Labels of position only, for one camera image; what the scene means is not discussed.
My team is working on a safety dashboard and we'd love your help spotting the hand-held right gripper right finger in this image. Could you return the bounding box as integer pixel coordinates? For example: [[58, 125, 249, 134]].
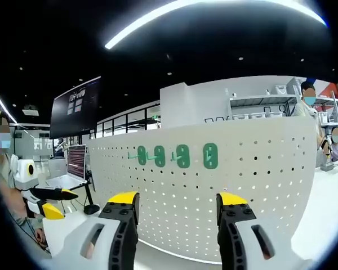
[[216, 192, 316, 270]]

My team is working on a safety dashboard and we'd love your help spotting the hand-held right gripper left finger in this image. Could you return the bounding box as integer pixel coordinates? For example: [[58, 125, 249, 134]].
[[42, 191, 140, 270]]

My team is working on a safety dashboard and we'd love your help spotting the white perforated mounting plate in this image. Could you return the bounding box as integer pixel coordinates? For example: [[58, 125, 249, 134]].
[[86, 115, 318, 265]]

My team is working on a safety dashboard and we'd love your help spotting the green hook assembly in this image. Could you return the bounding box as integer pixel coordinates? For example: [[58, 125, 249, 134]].
[[203, 142, 219, 169], [128, 145, 150, 166], [171, 143, 190, 169], [146, 145, 166, 167]]

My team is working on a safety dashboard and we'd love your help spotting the open silver laptop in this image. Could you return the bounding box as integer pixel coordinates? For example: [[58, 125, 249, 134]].
[[46, 144, 88, 190]]

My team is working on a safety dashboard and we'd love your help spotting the ceiling light strip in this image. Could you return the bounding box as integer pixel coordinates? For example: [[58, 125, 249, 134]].
[[104, 0, 327, 51]]

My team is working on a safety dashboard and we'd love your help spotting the large dark wall screen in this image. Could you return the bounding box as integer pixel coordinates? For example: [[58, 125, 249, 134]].
[[49, 75, 102, 139]]

